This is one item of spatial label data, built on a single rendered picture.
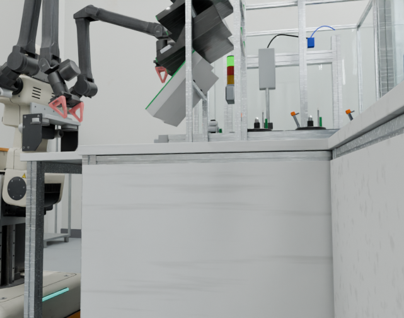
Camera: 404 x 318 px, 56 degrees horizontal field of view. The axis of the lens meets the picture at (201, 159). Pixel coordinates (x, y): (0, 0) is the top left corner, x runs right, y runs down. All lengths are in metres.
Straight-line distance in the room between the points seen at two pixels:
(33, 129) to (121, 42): 3.90
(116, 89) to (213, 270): 4.50
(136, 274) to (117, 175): 0.30
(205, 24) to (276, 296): 0.93
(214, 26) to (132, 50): 4.07
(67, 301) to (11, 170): 0.66
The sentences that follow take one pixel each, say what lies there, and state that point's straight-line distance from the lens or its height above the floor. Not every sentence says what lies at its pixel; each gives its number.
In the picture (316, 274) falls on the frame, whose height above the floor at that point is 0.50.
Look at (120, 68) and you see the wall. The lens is 5.48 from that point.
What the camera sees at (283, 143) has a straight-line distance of 1.08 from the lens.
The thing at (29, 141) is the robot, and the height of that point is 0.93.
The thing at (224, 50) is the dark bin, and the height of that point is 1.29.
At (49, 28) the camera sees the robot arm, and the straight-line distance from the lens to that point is 1.71.
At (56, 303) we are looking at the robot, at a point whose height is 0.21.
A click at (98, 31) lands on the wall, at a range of 5.83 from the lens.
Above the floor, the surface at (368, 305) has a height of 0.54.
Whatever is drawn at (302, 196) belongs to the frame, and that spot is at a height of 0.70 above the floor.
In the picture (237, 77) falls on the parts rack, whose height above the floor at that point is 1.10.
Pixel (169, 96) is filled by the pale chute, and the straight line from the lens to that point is 1.42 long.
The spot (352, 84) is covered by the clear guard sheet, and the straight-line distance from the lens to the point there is 3.31.
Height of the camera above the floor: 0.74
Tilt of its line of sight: 4 degrees up
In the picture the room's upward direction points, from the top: straight up
